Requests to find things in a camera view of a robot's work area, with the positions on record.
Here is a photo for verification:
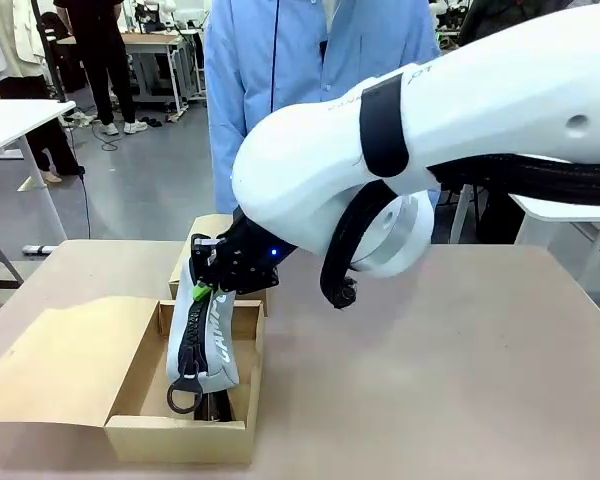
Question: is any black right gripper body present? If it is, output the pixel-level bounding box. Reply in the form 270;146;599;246
214;212;296;296

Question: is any grey Campus pencil case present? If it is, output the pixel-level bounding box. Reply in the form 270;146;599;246
165;277;241;416

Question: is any small cardboard box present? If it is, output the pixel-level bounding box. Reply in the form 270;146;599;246
168;213;270;317

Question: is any open cardboard box with lid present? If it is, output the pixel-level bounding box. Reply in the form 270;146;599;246
0;294;266;464

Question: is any person in blue shirt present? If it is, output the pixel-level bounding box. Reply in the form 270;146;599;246
204;0;441;214

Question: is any person in black clothes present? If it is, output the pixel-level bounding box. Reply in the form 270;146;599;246
53;0;149;137

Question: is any person in white coat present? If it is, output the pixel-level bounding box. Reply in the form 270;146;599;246
0;0;86;184

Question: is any white table with slanted legs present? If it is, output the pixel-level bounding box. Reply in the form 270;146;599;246
449;184;600;246

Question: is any person in dark jacket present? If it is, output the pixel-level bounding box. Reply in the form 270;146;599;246
457;0;574;47

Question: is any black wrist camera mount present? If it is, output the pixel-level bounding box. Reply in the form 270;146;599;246
189;233;226;256

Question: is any black floor cable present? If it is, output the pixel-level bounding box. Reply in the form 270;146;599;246
78;167;94;241

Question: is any thin black cord on shirt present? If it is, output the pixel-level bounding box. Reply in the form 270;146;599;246
268;0;282;119

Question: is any grey frame workbench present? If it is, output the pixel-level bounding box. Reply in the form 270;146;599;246
57;28;204;117

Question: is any black corrugated cable conduit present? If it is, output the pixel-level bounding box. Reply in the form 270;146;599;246
319;152;600;309

